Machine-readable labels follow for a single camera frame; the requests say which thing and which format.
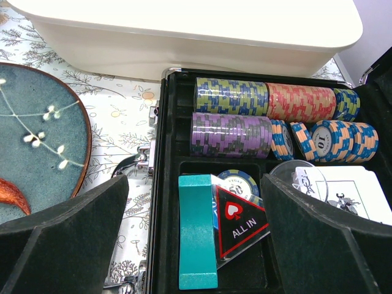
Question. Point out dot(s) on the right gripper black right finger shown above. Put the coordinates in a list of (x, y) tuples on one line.
[(322, 249)]

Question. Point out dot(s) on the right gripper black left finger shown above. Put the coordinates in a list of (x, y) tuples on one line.
[(66, 248)]

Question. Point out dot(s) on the playing card deck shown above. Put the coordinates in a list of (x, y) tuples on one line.
[(350, 188)]

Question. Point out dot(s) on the clear round dealer button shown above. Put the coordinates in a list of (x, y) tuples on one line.
[(291, 174)]

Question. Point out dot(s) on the orange chicken wing left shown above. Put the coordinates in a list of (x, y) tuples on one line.
[(11, 195)]

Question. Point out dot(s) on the black all-in triangle button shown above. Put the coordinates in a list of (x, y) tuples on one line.
[(238, 223)]

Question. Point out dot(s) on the green blue fifty chip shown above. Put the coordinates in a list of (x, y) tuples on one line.
[(240, 183)]

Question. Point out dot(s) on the blue glazed ceramic plate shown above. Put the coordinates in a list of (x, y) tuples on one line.
[(45, 139)]

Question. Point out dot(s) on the blue orange chip stack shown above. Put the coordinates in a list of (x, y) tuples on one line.
[(327, 141)]

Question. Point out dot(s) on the teal metal block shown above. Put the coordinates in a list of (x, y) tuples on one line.
[(197, 252)]

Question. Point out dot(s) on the floral table mat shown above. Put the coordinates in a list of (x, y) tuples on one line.
[(118, 110)]

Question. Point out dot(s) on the red tan chip stack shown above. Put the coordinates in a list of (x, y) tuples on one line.
[(296, 103)]

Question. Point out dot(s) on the black poker chip case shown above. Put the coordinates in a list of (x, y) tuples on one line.
[(255, 270)]

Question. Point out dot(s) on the purple grey chip stack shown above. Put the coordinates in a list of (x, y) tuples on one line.
[(225, 135)]

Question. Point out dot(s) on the green blue chip stack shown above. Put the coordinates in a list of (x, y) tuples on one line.
[(213, 95)]

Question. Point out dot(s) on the white rectangular basin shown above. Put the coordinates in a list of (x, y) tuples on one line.
[(141, 39)]

